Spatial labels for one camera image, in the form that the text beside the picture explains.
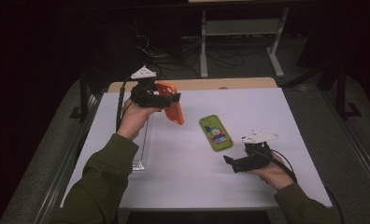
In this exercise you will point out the green cartoon phone case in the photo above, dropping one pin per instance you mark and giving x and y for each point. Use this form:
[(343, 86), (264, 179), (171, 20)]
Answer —
[(216, 132)]

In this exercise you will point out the orange phone case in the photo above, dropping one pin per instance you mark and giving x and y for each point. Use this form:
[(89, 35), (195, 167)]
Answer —
[(174, 115)]

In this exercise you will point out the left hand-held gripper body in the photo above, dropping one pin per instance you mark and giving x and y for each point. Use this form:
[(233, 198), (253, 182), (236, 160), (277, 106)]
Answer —
[(145, 96)]

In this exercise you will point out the person's right hand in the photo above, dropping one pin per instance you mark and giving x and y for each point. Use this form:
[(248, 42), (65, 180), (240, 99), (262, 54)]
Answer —
[(278, 175)]

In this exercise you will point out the black stand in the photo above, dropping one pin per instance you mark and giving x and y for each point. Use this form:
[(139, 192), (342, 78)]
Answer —
[(83, 99), (342, 93)]

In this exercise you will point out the white board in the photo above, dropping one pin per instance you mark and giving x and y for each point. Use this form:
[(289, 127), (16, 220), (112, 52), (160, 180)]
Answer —
[(189, 180)]

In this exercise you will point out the wooden table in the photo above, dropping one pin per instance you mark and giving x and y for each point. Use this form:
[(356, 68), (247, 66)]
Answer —
[(220, 84)]

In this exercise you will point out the white metal stand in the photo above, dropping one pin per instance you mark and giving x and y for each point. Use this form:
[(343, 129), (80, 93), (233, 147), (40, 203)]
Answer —
[(242, 27)]

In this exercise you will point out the metal rail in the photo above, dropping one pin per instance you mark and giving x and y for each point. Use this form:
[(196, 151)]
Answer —
[(68, 161), (357, 149)]

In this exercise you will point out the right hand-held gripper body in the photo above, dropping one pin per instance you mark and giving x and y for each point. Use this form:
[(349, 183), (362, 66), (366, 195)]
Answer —
[(256, 158)]

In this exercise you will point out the person's left hand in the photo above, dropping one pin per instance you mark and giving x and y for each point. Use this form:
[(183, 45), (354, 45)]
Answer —
[(133, 119)]

